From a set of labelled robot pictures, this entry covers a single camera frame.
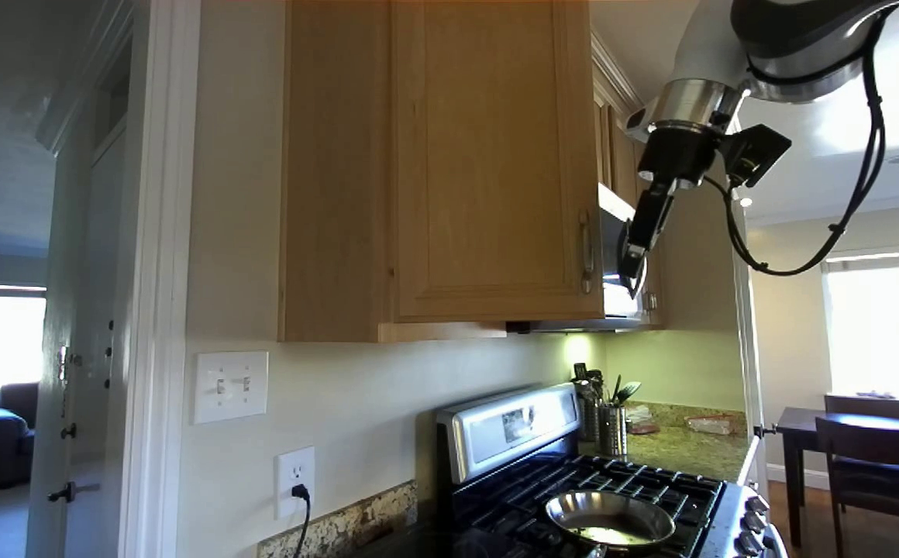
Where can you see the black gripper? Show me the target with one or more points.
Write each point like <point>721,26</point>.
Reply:
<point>671,161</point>

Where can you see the light wood cabinet door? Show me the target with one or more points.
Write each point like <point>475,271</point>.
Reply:
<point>490,161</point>

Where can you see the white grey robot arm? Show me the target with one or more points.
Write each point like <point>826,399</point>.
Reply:
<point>779,51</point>

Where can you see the white interior door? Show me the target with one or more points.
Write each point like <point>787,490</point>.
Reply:
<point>79,445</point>

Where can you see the stainless steel microwave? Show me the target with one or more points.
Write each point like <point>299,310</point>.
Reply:
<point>626,297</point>

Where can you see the upper wood cabinets row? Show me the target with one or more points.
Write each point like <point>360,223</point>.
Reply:
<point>614,150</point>

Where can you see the dark pepper grinder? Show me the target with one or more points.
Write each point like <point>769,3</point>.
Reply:
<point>588,383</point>

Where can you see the steel utensil holder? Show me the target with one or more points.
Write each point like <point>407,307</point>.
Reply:
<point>612,432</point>

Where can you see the granite countertop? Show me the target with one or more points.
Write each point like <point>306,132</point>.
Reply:
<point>705,440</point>

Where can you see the dark wooden dining table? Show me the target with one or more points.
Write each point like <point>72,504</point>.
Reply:
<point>802,435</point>

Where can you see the stainless steel gas stove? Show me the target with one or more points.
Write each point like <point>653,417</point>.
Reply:
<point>502,456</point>

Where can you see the silver frying pan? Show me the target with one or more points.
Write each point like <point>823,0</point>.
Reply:
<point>608,517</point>

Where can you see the dark wooden chair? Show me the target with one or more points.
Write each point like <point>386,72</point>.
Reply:
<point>858,476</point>

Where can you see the white power outlet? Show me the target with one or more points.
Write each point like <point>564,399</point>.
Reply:
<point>294,478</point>

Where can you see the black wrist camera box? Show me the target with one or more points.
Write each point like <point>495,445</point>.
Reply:
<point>751,152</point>

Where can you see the light wood wall cabinet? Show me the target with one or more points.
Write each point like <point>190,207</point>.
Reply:
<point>335,215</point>

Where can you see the white light switch plate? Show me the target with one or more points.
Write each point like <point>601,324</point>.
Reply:
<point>231,384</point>

